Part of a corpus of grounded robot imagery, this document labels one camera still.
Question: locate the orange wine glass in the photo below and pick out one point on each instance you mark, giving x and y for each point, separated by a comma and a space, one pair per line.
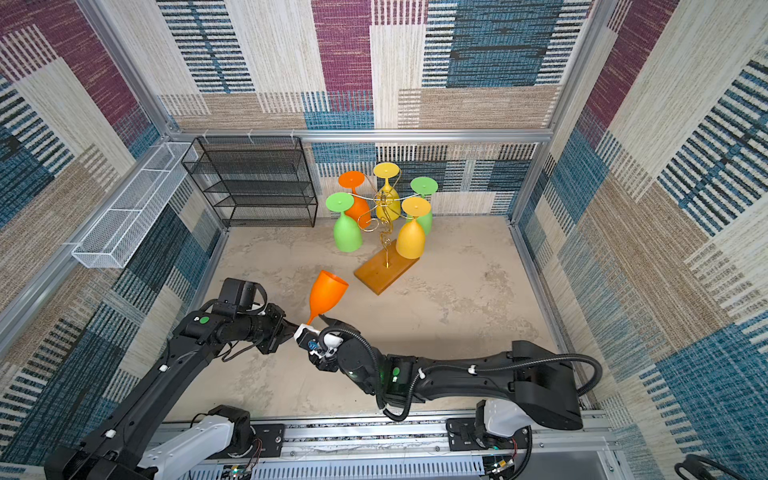
360, 210
326, 292

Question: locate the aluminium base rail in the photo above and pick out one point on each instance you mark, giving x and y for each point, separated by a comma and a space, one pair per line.
429, 445

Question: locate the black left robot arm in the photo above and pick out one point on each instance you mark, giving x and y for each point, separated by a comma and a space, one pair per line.
114, 450

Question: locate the yellow wine glass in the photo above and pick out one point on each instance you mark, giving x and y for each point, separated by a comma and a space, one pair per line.
387, 199
411, 240

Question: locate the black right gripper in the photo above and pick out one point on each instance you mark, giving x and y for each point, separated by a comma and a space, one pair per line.
346, 331

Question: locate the yellow front wine glass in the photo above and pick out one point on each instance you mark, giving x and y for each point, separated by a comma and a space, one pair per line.
411, 240

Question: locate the black mesh shelf rack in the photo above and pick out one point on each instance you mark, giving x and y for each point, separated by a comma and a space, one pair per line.
254, 181

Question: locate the orange front wine glass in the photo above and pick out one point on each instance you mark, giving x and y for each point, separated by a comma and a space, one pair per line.
326, 292

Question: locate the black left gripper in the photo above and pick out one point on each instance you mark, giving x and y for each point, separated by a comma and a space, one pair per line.
282, 325

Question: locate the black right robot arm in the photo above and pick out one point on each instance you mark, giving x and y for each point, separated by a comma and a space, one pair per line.
516, 389

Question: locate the yellow back wine glass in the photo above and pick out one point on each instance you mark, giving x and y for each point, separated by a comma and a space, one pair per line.
387, 199

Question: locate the orange back wine glass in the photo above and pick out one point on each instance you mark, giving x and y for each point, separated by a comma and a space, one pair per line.
360, 210

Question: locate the gold wire wine glass rack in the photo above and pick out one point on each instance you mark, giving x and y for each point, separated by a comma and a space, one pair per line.
386, 266

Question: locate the white mesh wall basket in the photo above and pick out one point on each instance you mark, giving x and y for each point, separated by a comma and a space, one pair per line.
117, 234

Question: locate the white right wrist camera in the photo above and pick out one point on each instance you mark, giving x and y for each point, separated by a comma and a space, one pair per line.
306, 338

